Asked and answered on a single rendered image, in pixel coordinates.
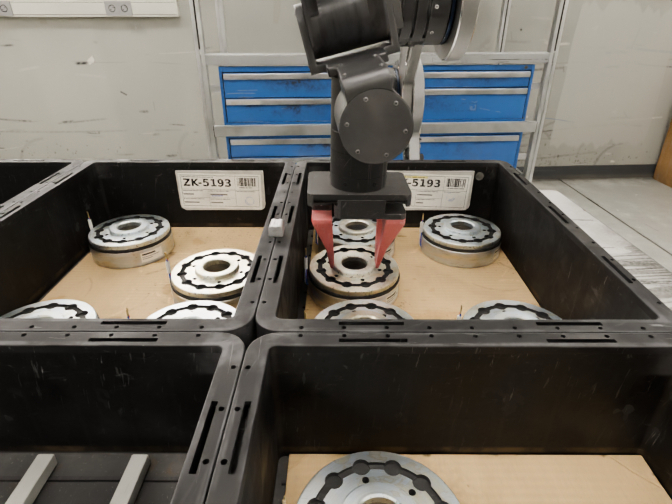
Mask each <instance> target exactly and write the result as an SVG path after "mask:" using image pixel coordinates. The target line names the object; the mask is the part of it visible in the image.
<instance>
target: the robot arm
mask: <svg viewBox="0 0 672 504"><path fill-rule="evenodd" d="M300 1H301V3H299V4H296V5H294V10H295V13H294V14H295V16H296V18H297V22H298V26H299V30H300V34H301V37H302V41H303V45H304V49H305V53H306V57H307V61H308V68H309V69H310V72H311V76H312V75H316V74H320V73H328V76H329V77H331V146H330V171H312V172H309V175H308V189H307V204H308V206H311V207H312V224H313V226H314V228H315V230H316V232H317V234H318V236H319V237H320V239H321V241H322V243H323V245H324V247H325V249H326V251H327V256H328V260H329V264H330V268H334V247H333V226H332V204H334V217H335V218H337V219H377V223H376V236H375V258H374V261H375V265H376V267H375V268H379V266H380V264H381V261H382V259H383V257H384V254H385V252H386V250H387V248H388V247H389V246H390V244H391V243H392V242H393V240H394V239H395V237H396V236H397V235H398V233H399V232H400V231H401V229H402V228H403V226H404V225H405V220H406V211H405V208H404V205H403V204H405V206H406V207H409V206H411V197H412V192H411V190H410V188H409V185H408V183H407V181H406V179H405V176H404V174H403V173H401V172H387V162H388V161H391V160H392V159H394V158H396V157H397V156H398V155H400V154H401V153H402V152H403V151H404V149H405V148H406V147H407V145H408V144H409V142H410V140H411V137H412V134H413V127H414V121H413V115H412V112H411V109H410V107H409V106H408V104H407V103H406V101H405V100H404V99H403V98H402V97H401V96H400V95H399V94H398V93H397V92H396V91H395V90H394V89H393V82H394V75H392V74H390V71H389V68H388V66H387V64H386V63H385V62H388V61H389V58H388V55H390V54H393V53H396V52H400V44H399V38H398V32H397V30H399V29H403V28H404V23H403V17H402V10H401V4H400V0H300ZM375 43H376V44H375ZM368 45H369V46H368ZM364 46H365V47H364ZM357 48H358V49H357ZM346 51H347V52H346ZM335 54H336V55H335ZM328 56H329V57H328ZM324 57H325V58H324ZM317 59H318V60H317Z"/></svg>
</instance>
